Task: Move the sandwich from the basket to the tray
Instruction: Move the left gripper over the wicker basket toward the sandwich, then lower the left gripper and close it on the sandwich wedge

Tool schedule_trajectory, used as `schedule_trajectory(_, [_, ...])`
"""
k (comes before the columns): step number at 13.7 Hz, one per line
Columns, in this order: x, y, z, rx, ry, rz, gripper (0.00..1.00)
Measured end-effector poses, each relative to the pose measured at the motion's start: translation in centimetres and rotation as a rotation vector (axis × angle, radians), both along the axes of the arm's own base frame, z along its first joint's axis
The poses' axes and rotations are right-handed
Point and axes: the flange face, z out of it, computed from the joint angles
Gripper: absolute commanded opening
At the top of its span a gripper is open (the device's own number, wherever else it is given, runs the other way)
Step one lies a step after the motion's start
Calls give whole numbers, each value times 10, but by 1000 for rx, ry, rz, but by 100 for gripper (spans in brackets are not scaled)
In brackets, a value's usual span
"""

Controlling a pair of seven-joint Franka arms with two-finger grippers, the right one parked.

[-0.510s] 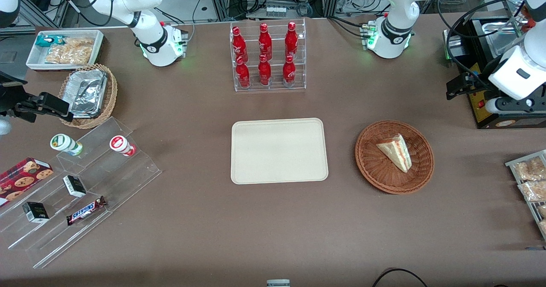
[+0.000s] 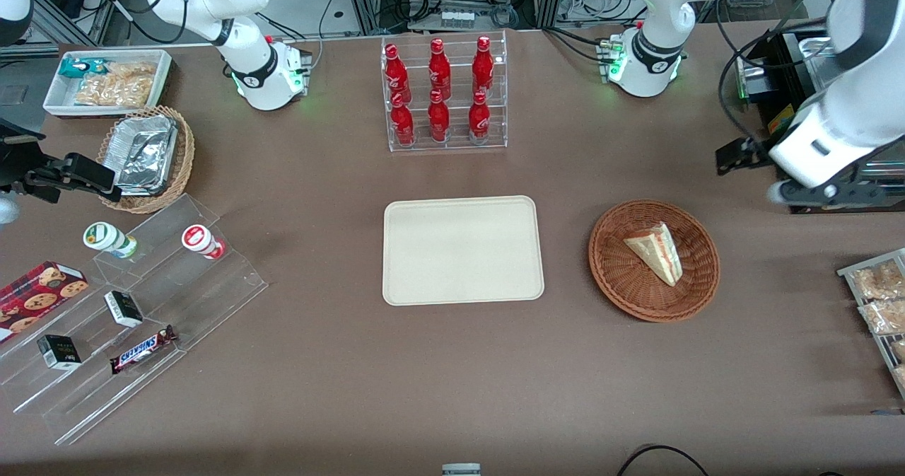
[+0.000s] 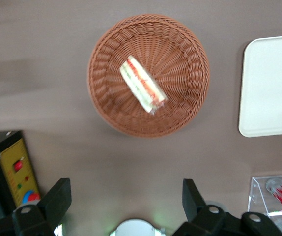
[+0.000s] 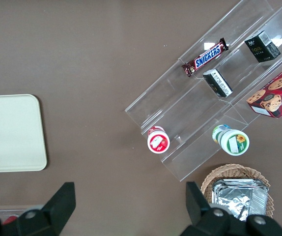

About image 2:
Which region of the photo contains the white rectangular bin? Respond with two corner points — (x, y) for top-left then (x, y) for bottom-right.
(42, 49), (173, 119)

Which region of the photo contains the brown wicker basket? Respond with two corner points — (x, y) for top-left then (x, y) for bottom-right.
(588, 199), (721, 323)

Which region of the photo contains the clear bag of crackers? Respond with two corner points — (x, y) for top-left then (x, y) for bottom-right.
(74, 62), (157, 108)

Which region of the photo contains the red lid yogurt cup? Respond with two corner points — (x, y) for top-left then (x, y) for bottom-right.
(180, 224), (227, 261)

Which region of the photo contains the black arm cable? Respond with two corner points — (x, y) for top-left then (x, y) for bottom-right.
(716, 0), (836, 146)

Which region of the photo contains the stack of foil trays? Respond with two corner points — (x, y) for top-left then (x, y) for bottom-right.
(115, 114), (180, 197)

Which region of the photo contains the triangle sandwich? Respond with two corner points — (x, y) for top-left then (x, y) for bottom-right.
(623, 222), (684, 288)

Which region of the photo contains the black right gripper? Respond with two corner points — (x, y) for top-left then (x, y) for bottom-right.
(0, 119), (122, 204)

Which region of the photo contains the light wicker basket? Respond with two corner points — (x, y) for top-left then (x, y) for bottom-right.
(96, 105), (197, 215)

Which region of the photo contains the black table cable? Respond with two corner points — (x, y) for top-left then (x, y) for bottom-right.
(616, 445), (712, 476)

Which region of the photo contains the clear acrylic step shelf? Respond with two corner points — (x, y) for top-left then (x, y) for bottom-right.
(0, 192), (270, 447)

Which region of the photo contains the black metal machine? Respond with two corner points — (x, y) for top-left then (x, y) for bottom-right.
(734, 26), (905, 215)

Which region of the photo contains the green lid yogurt cup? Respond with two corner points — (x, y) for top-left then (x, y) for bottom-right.
(82, 221), (139, 260)

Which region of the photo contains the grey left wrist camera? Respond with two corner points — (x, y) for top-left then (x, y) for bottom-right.
(767, 181), (886, 209)

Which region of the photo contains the green snack packet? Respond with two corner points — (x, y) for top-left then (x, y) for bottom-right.
(58, 57), (112, 80)

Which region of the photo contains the beige plastic tray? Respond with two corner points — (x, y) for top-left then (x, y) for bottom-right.
(383, 195), (545, 307)

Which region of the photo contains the red cola bottle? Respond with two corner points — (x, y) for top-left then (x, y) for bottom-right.
(427, 90), (451, 144)
(472, 35), (495, 98)
(383, 43), (412, 104)
(467, 91), (492, 146)
(390, 93), (416, 148)
(428, 38), (453, 99)

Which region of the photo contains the grey snack display tray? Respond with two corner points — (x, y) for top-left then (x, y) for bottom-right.
(836, 248), (905, 401)

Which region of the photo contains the red plaid cookie box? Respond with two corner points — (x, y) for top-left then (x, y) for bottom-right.
(0, 260), (90, 344)

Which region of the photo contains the small black box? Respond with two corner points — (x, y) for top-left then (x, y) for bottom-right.
(36, 334), (83, 371)
(103, 290), (145, 329)

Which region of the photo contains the clear acrylic bottle rack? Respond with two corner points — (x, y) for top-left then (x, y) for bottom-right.
(380, 30), (509, 153)

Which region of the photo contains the Snickers chocolate bar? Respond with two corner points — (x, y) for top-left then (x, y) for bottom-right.
(109, 325), (178, 376)

